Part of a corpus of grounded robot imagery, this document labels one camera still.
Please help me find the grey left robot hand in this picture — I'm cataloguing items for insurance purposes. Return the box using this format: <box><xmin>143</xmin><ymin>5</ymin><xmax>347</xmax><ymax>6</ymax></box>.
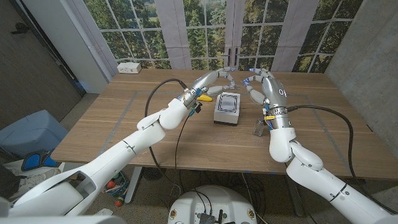
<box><xmin>177</xmin><ymin>67</ymin><xmax>239</xmax><ymax>110</ymax></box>

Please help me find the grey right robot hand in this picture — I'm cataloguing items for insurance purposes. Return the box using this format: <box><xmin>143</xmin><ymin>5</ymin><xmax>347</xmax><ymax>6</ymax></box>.
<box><xmin>242</xmin><ymin>68</ymin><xmax>292</xmax><ymax>131</ymax></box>

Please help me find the small clear glass jar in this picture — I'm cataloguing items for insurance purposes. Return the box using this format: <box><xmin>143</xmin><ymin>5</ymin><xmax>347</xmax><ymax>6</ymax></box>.
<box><xmin>252</xmin><ymin>117</ymin><xmax>270</xmax><ymax>138</ymax></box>

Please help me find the printed window backdrop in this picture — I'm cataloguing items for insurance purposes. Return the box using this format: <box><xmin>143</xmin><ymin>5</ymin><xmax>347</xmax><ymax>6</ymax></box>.
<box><xmin>67</xmin><ymin>0</ymin><xmax>364</xmax><ymax>74</ymax></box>

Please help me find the white power strip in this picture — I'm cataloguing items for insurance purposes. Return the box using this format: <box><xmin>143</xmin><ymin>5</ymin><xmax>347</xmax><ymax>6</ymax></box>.
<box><xmin>117</xmin><ymin>62</ymin><xmax>142</xmax><ymax>75</ymax></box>

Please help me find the black round floor disc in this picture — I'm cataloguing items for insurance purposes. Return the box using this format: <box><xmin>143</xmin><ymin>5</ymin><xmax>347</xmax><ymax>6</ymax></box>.
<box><xmin>142</xmin><ymin>167</ymin><xmax>167</xmax><ymax>182</ymax></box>

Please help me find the grey table leg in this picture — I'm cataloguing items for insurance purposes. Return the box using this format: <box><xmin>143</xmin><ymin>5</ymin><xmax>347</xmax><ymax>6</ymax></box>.
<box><xmin>285</xmin><ymin>174</ymin><xmax>305</xmax><ymax>218</ymax></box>

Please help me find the white robot torso base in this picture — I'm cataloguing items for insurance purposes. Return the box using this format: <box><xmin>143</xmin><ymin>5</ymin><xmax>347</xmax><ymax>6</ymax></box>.
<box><xmin>167</xmin><ymin>185</ymin><xmax>258</xmax><ymax>224</ymax></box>

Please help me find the white table leg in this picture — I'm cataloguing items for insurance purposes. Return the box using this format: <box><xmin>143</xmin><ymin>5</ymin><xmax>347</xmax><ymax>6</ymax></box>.
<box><xmin>124</xmin><ymin>167</ymin><xmax>143</xmax><ymax>205</ymax></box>

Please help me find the basket of toys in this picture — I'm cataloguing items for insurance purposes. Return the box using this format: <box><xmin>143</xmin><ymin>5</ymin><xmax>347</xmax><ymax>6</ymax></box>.
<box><xmin>104</xmin><ymin>170</ymin><xmax>130</xmax><ymax>197</ymax></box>

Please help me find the blue-grey bin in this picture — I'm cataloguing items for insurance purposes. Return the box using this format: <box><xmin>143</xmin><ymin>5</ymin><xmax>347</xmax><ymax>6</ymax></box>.
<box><xmin>0</xmin><ymin>109</ymin><xmax>69</xmax><ymax>159</ymax></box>

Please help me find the grey white sneaker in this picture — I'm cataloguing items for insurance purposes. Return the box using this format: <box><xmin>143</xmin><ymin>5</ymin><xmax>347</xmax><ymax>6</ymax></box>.
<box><xmin>9</xmin><ymin>167</ymin><xmax>62</xmax><ymax>200</ymax></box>

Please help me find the dark trouser leg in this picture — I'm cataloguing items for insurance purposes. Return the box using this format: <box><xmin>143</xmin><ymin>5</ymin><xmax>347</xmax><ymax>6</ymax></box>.
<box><xmin>0</xmin><ymin>164</ymin><xmax>22</xmax><ymax>200</ymax></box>

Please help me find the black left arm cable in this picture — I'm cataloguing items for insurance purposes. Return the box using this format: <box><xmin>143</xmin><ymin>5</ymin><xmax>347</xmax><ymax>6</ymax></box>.
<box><xmin>144</xmin><ymin>78</ymin><xmax>188</xmax><ymax>118</ymax></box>

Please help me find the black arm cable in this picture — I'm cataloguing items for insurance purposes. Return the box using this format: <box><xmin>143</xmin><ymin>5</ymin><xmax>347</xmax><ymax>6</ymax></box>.
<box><xmin>144</xmin><ymin>78</ymin><xmax>188</xmax><ymax>118</ymax></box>
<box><xmin>286</xmin><ymin>105</ymin><xmax>398</xmax><ymax>215</ymax></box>

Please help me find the white box with black frame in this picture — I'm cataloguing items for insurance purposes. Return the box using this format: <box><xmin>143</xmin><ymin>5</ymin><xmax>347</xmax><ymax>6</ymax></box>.
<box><xmin>213</xmin><ymin>91</ymin><xmax>242</xmax><ymax>127</ymax></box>

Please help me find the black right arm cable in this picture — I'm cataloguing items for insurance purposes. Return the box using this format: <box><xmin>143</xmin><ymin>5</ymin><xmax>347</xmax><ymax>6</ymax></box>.
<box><xmin>286</xmin><ymin>105</ymin><xmax>398</xmax><ymax>215</ymax></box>

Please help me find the black door handle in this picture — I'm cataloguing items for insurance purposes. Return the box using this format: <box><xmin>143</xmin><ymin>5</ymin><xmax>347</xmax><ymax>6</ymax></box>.
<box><xmin>11</xmin><ymin>22</ymin><xmax>30</xmax><ymax>35</ymax></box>

